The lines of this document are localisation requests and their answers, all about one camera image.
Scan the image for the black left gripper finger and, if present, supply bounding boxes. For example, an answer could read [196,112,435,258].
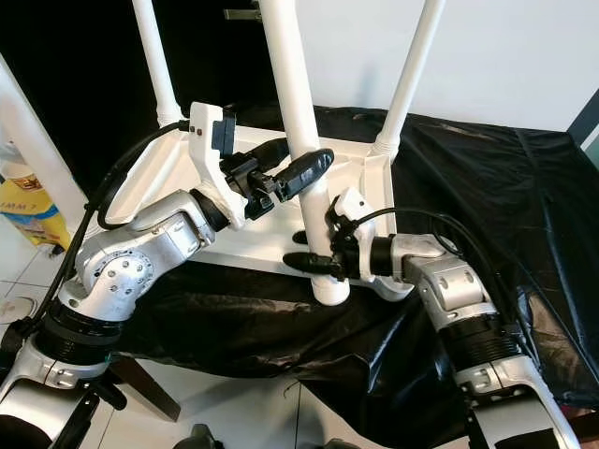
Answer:
[246,138,291,176]
[276,148,335,201]

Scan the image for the white plastic table top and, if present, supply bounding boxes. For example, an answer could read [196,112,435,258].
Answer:
[98,112,417,300]

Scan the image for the white plastic table leg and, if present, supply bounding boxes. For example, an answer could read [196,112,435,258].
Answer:
[257,0,352,307]
[370,0,446,158]
[0,56,99,246]
[131,0,184,127]

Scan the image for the black plastic table sheet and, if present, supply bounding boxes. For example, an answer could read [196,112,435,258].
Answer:
[19,105,599,449]

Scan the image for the brown wooden table leg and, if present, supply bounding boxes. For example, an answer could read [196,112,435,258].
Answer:
[112,355,182,422]

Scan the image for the dark grey left robot leg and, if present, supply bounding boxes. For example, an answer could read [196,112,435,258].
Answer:
[178,426,226,449]

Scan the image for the black door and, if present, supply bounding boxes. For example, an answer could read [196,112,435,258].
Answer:
[0,0,268,188]

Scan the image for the yellow cardboard box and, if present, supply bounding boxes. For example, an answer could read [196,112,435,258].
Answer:
[0,178,44,246]

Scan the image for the white flat floor item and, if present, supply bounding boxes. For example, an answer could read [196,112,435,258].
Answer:
[0,297,39,325]

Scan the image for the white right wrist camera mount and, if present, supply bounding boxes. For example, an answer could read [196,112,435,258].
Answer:
[332,187,417,302]

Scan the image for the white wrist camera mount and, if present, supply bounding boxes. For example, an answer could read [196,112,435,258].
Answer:
[190,101,249,230]
[332,187,417,302]

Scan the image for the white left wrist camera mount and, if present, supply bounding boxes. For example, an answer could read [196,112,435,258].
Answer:
[190,101,249,230]

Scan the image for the metal door handle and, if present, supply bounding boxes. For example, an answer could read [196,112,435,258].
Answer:
[225,5,263,22]

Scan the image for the black wall trim strip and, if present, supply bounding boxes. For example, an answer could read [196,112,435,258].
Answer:
[582,120,599,152]

